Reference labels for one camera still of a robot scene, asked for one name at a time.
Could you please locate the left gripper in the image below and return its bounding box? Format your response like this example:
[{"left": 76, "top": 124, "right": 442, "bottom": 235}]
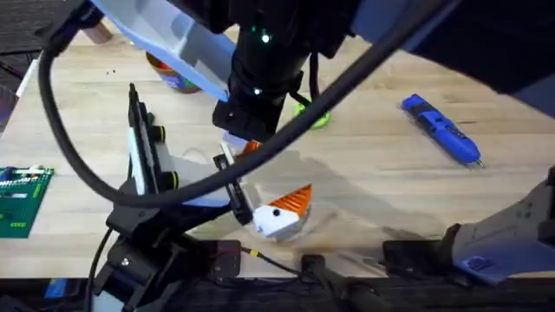
[{"left": 153, "top": 132, "right": 314, "bottom": 243}]

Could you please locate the blue electric screwdriver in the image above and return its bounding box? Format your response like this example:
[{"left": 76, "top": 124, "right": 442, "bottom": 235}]
[{"left": 401, "top": 94, "right": 486, "bottom": 169}]

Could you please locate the orange ribbed wedge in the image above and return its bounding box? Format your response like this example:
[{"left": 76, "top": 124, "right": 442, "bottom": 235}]
[{"left": 240, "top": 140, "right": 264, "bottom": 160}]

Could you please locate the green disc with holes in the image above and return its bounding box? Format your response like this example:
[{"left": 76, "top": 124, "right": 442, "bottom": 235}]
[{"left": 293, "top": 100, "right": 332, "bottom": 131}]

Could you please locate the tub with toys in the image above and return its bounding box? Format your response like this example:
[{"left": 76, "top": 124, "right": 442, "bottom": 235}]
[{"left": 145, "top": 51, "right": 203, "bottom": 95}]

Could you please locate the black upright wrist plate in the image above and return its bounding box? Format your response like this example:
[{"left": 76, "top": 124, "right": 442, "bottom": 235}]
[{"left": 127, "top": 82, "right": 180, "bottom": 197}]

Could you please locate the wooden block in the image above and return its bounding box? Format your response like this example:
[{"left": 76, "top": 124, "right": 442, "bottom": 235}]
[{"left": 83, "top": 20, "right": 114, "bottom": 46}]

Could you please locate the green board with blocks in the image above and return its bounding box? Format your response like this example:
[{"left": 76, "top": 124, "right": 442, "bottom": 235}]
[{"left": 0, "top": 164, "right": 56, "bottom": 240}]

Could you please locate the thin black cable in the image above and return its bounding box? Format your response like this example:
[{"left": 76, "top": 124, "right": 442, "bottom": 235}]
[{"left": 240, "top": 245, "right": 304, "bottom": 276}]

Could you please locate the black rail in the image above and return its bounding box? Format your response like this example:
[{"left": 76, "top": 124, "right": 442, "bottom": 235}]
[{"left": 0, "top": 276, "right": 555, "bottom": 312}]

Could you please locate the thick black cable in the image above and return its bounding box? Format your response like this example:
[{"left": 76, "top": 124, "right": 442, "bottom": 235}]
[{"left": 36, "top": 0, "right": 461, "bottom": 208}]

